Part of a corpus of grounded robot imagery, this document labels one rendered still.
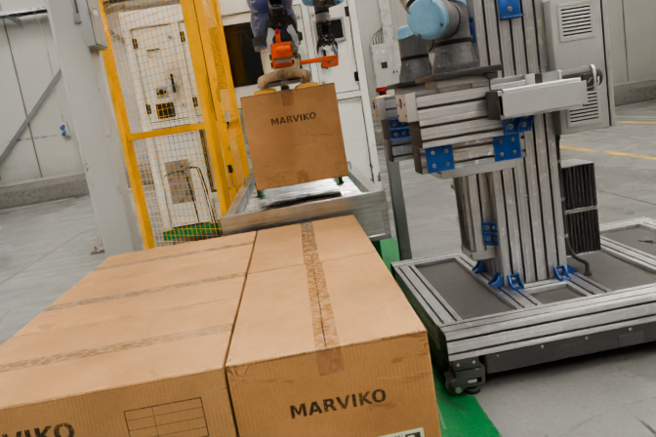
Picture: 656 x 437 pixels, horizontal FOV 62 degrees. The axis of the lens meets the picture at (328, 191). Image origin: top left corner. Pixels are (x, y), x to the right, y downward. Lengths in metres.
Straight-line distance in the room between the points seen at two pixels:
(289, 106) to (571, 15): 1.11
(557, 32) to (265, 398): 1.55
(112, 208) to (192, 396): 2.10
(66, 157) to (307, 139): 9.76
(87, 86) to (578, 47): 2.31
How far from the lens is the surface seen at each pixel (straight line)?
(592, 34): 2.17
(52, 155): 11.94
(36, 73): 12.00
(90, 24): 3.10
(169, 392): 1.15
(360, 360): 1.12
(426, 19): 1.70
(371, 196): 2.31
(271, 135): 2.33
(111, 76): 3.63
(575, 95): 1.83
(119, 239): 3.17
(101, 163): 3.13
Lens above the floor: 1.00
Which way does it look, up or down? 9 degrees down
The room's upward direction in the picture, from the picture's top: 9 degrees counter-clockwise
